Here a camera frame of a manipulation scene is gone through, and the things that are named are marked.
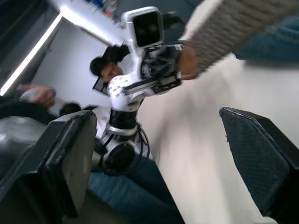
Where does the grey braided belt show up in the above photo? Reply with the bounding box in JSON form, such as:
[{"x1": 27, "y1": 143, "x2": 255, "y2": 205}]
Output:
[{"x1": 178, "y1": 0, "x2": 299, "y2": 80}]

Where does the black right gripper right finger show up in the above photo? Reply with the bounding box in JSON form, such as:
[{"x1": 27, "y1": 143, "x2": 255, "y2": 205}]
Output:
[{"x1": 219, "y1": 106, "x2": 299, "y2": 220}]

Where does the grey robot torso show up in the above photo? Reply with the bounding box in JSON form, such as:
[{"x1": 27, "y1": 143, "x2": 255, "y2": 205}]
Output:
[{"x1": 0, "y1": 116, "x2": 49, "y2": 178}]

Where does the dark-haired person in white shirt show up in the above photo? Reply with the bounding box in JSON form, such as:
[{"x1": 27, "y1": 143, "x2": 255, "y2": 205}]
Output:
[{"x1": 89, "y1": 43, "x2": 141, "y2": 131}]

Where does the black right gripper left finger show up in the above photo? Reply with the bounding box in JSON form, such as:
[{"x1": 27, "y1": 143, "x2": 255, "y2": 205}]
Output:
[{"x1": 0, "y1": 110, "x2": 98, "y2": 224}]

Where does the black flat screen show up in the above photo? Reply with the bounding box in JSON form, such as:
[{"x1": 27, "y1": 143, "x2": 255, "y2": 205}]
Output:
[{"x1": 92, "y1": 75, "x2": 110, "y2": 97}]

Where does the bystander bare hand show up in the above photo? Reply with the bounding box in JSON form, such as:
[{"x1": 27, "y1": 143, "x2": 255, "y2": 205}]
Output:
[{"x1": 17, "y1": 84, "x2": 57, "y2": 108}]

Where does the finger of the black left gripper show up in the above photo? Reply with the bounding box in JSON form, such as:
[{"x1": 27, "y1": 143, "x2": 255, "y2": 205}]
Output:
[{"x1": 163, "y1": 43, "x2": 184, "y2": 78}]

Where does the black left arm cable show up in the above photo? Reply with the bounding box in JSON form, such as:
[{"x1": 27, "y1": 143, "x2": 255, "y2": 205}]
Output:
[{"x1": 133, "y1": 120, "x2": 151, "y2": 162}]

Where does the white ceiling light strip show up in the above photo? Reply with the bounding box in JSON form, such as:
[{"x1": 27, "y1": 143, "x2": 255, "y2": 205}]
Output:
[{"x1": 0, "y1": 11, "x2": 63, "y2": 97}]

